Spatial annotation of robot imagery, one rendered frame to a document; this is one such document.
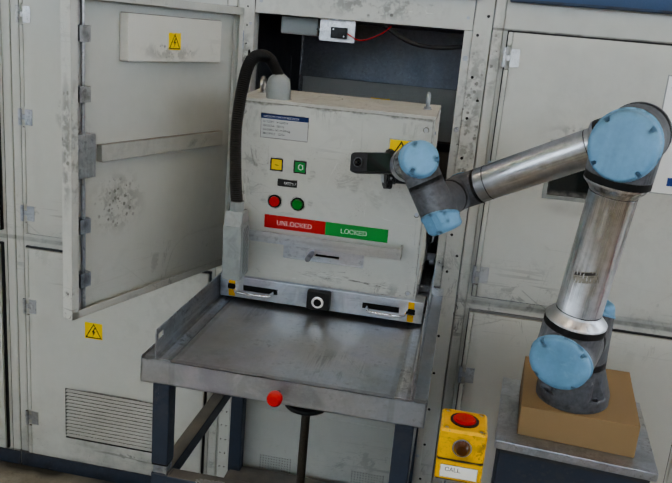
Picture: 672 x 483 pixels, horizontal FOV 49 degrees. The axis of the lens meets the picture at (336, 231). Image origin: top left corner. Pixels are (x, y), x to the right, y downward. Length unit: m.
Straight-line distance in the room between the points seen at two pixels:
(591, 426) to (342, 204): 0.76
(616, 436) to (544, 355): 0.29
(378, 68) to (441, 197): 1.44
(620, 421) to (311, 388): 0.63
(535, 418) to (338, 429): 0.90
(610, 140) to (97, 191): 1.14
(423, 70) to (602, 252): 1.60
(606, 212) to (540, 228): 0.76
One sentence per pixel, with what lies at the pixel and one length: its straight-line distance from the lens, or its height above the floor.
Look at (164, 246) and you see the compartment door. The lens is 2.06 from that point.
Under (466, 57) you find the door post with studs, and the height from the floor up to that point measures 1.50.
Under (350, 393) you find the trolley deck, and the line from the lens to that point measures 1.57.
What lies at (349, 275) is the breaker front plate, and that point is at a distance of 1.91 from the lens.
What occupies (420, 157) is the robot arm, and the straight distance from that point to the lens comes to 1.46.
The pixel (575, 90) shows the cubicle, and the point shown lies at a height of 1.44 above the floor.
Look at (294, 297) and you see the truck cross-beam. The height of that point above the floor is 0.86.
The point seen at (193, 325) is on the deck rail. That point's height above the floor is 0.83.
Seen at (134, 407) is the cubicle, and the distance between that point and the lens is 2.58.
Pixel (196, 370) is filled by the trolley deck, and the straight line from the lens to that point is 1.65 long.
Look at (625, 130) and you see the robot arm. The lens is 1.32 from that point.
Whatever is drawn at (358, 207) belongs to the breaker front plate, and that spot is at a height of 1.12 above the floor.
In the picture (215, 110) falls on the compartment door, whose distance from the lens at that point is 2.14.
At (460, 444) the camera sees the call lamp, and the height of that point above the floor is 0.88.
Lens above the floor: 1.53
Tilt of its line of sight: 15 degrees down
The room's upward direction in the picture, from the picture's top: 5 degrees clockwise
